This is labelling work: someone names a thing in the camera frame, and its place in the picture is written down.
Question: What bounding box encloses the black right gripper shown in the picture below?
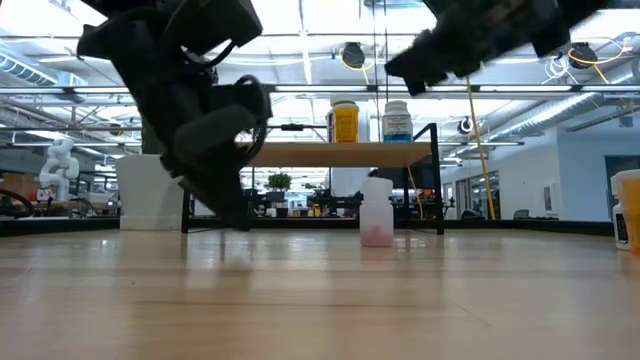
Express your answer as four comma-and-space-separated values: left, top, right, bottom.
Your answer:
384, 0, 572, 97

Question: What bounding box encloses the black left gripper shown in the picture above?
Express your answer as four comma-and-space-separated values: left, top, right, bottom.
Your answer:
162, 101, 272, 232

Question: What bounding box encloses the white bottle blue label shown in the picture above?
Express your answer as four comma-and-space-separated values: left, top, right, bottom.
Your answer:
381, 99, 415, 145

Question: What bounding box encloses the orange pill bottle white cap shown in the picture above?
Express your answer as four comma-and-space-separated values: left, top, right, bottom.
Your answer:
613, 169, 640, 259
332, 98, 361, 145

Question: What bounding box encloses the translucent white pill bottle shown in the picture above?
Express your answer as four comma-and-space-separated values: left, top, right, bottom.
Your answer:
358, 177, 396, 249

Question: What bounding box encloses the small green potted plant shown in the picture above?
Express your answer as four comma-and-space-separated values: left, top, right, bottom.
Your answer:
267, 172, 294, 194

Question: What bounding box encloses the white hexagonal plant pot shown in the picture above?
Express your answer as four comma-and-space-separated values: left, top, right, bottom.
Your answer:
114, 153, 187, 232

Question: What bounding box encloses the green cactus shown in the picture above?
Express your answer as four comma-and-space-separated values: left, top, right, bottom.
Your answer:
140, 117, 166, 156

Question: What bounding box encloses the black monitor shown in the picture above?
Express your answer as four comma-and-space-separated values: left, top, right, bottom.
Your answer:
377, 167, 436, 190

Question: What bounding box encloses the small white bottle black label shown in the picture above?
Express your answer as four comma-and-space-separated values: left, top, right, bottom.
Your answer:
610, 175, 632, 252

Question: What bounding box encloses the black hanging cable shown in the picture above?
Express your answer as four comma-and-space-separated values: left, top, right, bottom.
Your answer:
370, 0, 390, 101

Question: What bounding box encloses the black ceiling cable reel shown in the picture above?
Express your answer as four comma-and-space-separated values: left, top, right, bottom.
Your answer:
567, 42, 599, 70
341, 42, 367, 70

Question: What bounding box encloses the yellow hanging cable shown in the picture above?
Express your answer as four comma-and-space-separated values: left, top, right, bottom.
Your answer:
462, 74, 499, 221

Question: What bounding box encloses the wooden shelf black metal frame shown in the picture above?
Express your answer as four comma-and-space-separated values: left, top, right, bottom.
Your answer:
180, 123, 446, 236

